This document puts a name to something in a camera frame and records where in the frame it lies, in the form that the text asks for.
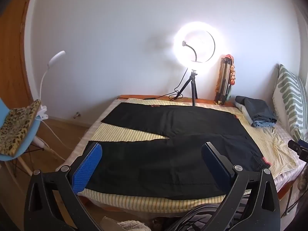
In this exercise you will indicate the leopard print cushion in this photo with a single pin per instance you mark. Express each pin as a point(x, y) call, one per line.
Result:
point(16, 127)

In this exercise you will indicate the folded white cloth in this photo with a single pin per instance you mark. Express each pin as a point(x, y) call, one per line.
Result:
point(245, 113)

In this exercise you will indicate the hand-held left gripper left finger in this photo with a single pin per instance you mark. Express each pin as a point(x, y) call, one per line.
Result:
point(87, 166)

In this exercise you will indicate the metal door stopper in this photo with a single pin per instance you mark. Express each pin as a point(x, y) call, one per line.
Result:
point(77, 115)

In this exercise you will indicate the white clip lamp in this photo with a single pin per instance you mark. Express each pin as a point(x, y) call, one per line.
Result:
point(44, 77)

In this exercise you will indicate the folded blue jeans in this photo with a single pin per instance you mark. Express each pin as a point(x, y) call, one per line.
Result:
point(262, 124)

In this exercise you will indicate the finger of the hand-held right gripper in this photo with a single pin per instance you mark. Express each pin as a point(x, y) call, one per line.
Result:
point(297, 148)

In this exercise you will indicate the yellow striped bedsheet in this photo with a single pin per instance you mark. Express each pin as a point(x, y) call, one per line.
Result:
point(125, 133)

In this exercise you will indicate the folded metal tripod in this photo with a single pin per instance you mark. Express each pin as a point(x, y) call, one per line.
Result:
point(225, 77)

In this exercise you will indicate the folded tripod with orange yarn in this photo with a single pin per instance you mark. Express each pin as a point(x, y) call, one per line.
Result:
point(233, 75)

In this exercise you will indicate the folded dark grey pants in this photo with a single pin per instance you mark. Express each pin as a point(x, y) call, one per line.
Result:
point(258, 109)

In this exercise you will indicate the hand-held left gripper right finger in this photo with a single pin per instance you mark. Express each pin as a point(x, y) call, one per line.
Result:
point(216, 166)

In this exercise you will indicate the light blue chair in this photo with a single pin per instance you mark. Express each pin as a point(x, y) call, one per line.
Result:
point(26, 137)

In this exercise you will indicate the wooden door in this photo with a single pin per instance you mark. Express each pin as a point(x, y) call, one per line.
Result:
point(12, 60)

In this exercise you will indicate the black pants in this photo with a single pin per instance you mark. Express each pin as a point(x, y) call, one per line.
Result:
point(163, 158)

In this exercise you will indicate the green patterned white pillow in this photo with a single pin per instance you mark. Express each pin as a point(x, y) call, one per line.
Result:
point(291, 96)

